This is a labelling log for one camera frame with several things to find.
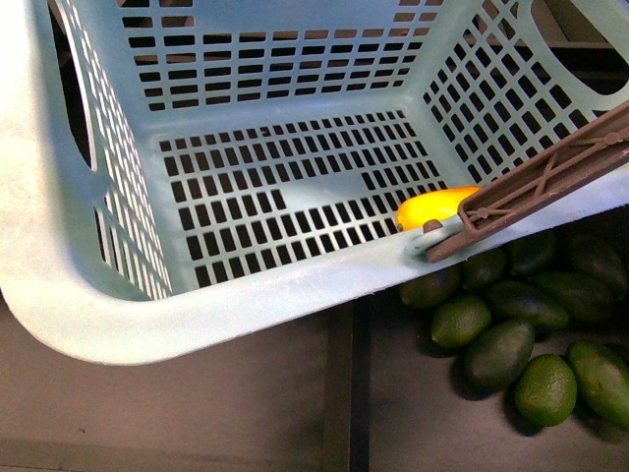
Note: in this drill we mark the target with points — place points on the yellow mango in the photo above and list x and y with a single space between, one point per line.
415 212

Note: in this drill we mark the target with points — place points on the light blue plastic basket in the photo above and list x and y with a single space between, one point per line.
175 174

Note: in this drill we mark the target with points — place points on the brown basket handle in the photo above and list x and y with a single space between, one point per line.
567 166

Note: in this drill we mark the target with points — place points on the green avocado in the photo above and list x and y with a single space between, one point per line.
513 299
498 356
482 270
530 254
430 290
546 392
587 299
591 255
459 321
602 380

